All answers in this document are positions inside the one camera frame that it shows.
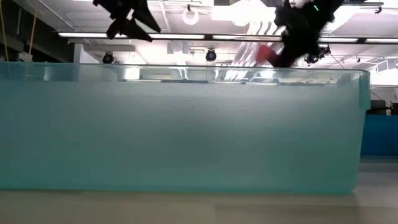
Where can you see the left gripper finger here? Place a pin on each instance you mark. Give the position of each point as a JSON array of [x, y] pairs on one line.
[[130, 29], [144, 15]]

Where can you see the pink candy pack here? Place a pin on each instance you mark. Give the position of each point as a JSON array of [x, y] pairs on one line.
[[264, 53]]

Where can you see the green translucent plastic bin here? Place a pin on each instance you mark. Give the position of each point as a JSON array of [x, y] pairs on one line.
[[186, 133]]

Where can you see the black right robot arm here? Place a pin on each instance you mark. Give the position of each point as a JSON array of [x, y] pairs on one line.
[[329, 7]]

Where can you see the black round ceiling spotlight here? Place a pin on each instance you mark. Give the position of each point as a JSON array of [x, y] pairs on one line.
[[108, 58], [211, 55]]

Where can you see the overhead light bar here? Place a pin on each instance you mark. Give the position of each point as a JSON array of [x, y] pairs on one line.
[[177, 36]]

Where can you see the black monitor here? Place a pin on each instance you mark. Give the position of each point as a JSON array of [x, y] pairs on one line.
[[377, 107]]

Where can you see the blue plastic bin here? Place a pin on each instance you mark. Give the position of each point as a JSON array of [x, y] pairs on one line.
[[381, 135]]

